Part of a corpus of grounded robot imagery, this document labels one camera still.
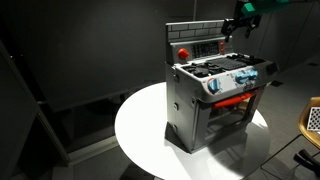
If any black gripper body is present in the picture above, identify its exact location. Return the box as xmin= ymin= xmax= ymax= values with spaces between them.
xmin=234 ymin=14 xmax=262 ymax=29

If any green robot arm link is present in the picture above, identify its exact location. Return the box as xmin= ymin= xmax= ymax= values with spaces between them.
xmin=235 ymin=0 xmax=319 ymax=17

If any middle blue stove knob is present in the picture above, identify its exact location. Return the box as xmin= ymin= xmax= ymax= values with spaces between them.
xmin=235 ymin=70 xmax=258 ymax=84

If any red round stove knob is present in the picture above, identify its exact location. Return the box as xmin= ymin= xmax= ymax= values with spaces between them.
xmin=178 ymin=48 xmax=190 ymax=60

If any left blue stove knob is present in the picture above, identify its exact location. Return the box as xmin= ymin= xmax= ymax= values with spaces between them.
xmin=208 ymin=79 xmax=220 ymax=93

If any grey toy stove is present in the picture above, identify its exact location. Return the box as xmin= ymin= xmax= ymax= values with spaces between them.
xmin=166 ymin=20 xmax=278 ymax=153

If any checkerboard calibration card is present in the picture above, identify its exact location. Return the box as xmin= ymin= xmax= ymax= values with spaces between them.
xmin=307 ymin=107 xmax=320 ymax=131

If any wooden chair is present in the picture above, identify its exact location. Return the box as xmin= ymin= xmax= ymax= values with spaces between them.
xmin=298 ymin=97 xmax=320 ymax=149

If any round white table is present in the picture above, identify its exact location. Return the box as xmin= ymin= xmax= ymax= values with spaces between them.
xmin=115 ymin=83 xmax=270 ymax=180

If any black chair base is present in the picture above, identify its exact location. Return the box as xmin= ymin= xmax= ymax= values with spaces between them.
xmin=293 ymin=149 xmax=320 ymax=177

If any red oven door handle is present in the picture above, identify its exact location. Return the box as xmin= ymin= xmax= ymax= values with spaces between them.
xmin=213 ymin=93 xmax=255 ymax=108

